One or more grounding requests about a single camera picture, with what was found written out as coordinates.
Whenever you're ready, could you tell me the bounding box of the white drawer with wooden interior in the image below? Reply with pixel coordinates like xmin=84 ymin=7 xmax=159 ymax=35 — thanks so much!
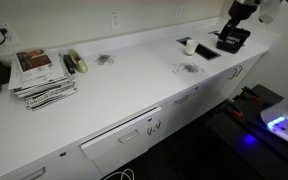
xmin=79 ymin=106 xmax=164 ymax=158

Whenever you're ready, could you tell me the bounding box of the black stapler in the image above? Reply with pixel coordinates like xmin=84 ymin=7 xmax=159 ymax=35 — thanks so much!
xmin=63 ymin=54 xmax=76 ymax=75

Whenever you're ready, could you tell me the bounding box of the black clamp with orange handle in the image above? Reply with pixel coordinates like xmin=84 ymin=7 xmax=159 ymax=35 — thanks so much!
xmin=226 ymin=98 xmax=244 ymax=118
xmin=241 ymin=85 xmax=262 ymax=102

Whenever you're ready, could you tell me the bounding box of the magazine with brown cover photo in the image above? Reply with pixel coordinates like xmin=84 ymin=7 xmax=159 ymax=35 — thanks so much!
xmin=14 ymin=48 xmax=54 ymax=73

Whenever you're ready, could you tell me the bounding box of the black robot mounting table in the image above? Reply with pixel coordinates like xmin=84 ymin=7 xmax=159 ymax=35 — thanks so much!
xmin=205 ymin=83 xmax=288 ymax=180

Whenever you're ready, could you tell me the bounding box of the silver drawer handle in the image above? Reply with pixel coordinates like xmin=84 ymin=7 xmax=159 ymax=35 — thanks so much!
xmin=19 ymin=166 xmax=47 ymax=180
xmin=173 ymin=94 xmax=191 ymax=105

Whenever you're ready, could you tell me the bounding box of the white kitchen counter unit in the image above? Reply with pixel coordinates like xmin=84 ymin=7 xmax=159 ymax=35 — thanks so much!
xmin=0 ymin=16 xmax=280 ymax=180

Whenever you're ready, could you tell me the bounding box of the white paper cup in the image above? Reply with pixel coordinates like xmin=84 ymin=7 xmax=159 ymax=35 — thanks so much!
xmin=184 ymin=39 xmax=198 ymax=56

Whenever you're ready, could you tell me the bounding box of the silver cabinet door handle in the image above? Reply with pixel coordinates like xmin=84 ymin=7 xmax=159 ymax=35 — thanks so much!
xmin=234 ymin=65 xmax=244 ymax=78
xmin=228 ymin=67 xmax=238 ymax=81

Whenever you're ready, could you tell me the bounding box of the black trash bin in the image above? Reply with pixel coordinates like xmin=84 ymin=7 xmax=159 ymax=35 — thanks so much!
xmin=216 ymin=27 xmax=252 ymax=54

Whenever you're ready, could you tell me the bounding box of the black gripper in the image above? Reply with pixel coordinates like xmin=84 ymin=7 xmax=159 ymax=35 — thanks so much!
xmin=218 ymin=0 xmax=259 ymax=39

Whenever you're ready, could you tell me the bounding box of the white paper magazine stack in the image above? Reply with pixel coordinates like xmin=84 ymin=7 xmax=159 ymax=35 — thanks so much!
xmin=7 ymin=49 xmax=77 ymax=99

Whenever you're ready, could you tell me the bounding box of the white wall outlet with plug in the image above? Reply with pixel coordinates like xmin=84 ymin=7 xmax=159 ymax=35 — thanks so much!
xmin=0 ymin=21 xmax=18 ymax=46

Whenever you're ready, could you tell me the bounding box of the white cable loop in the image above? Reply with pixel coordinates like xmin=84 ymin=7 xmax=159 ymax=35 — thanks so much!
xmin=103 ymin=168 xmax=136 ymax=180

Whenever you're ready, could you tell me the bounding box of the black and white print magazine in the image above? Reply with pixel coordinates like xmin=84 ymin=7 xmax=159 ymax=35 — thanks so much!
xmin=24 ymin=83 xmax=79 ymax=111

